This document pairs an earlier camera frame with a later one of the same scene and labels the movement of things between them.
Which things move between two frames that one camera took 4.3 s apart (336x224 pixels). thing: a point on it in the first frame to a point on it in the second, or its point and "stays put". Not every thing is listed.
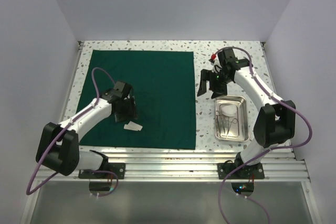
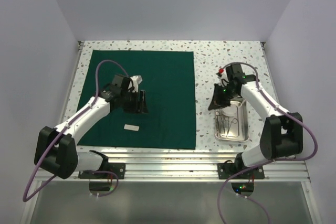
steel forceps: (234, 120) stays put
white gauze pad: (230, 110) stays put
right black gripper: (206, 75) to (213, 105)
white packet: (130, 127) stays put
